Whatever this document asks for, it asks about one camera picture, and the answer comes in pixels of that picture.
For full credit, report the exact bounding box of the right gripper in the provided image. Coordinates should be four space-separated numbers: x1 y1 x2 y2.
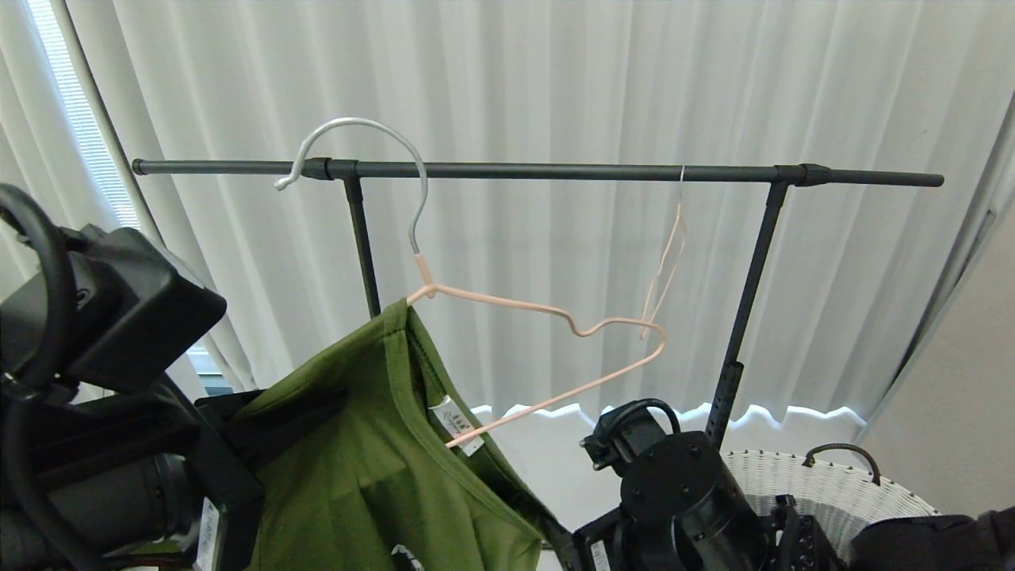
567 508 637 571

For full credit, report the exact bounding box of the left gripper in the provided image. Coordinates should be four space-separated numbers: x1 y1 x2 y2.
36 393 267 571

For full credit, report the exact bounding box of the green short-sleeved shirt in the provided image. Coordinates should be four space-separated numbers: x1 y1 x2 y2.
230 300 556 571

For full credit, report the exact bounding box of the pink clothes hanger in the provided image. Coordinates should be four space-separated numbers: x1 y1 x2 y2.
274 117 668 450
639 165 688 342

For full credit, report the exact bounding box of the white laundry basket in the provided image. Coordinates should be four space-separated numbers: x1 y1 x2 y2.
722 443 941 565

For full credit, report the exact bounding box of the black clothes rack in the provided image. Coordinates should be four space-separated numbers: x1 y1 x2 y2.
131 157 945 454

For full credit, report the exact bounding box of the black garment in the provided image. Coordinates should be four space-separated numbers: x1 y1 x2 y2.
847 508 1015 571

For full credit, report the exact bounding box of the window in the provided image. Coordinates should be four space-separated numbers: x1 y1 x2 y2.
24 0 235 396

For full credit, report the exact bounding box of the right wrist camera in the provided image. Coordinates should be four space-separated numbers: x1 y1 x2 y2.
581 408 640 475

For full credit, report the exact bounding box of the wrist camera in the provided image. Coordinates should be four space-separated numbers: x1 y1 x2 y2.
581 408 640 475
67 224 228 395

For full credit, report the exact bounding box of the black cable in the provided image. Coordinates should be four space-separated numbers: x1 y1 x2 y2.
615 398 683 445
0 184 108 571

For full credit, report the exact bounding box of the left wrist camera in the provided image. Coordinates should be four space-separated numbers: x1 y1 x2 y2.
67 224 228 395

